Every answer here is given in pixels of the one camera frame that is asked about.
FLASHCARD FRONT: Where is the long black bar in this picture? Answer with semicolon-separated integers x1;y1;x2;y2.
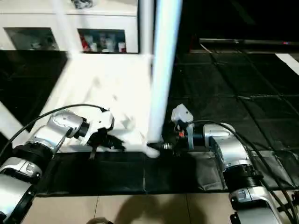
199;38;299;47

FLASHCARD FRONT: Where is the flat white board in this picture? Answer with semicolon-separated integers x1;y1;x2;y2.
276;52;299;76

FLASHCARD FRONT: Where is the white glass-door cabinet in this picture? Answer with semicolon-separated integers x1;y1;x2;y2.
0;0;140;55

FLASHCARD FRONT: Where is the black work mat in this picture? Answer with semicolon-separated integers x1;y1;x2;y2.
0;47;299;196

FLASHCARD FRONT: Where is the dark object on cabinet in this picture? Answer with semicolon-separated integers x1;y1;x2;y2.
72;0;96;10

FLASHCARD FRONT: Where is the dark rounded object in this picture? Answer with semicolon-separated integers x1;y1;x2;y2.
88;217;115;224

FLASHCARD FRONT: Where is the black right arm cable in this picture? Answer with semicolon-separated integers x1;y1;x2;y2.
189;119;299;221

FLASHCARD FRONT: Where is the white plastic table top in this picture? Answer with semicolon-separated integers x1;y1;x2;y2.
34;53;162;158

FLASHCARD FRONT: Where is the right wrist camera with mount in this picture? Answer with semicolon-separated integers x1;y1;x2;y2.
171;104;195;139

